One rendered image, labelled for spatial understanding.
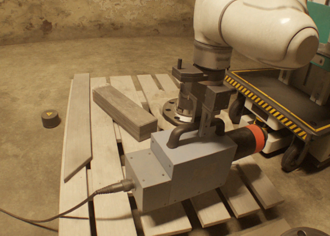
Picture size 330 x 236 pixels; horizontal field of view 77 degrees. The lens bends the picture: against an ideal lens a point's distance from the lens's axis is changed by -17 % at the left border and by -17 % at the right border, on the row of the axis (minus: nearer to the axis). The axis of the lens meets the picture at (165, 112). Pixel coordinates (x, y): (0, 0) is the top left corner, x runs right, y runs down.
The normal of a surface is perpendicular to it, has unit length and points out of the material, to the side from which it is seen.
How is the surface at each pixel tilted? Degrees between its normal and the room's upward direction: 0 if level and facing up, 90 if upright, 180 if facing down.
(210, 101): 90
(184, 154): 0
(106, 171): 0
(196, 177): 90
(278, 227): 0
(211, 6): 74
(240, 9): 50
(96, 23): 90
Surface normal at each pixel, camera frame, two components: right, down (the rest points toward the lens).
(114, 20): 0.27, 0.51
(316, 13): -0.91, 0.15
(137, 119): 0.07, -0.85
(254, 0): -0.63, -0.48
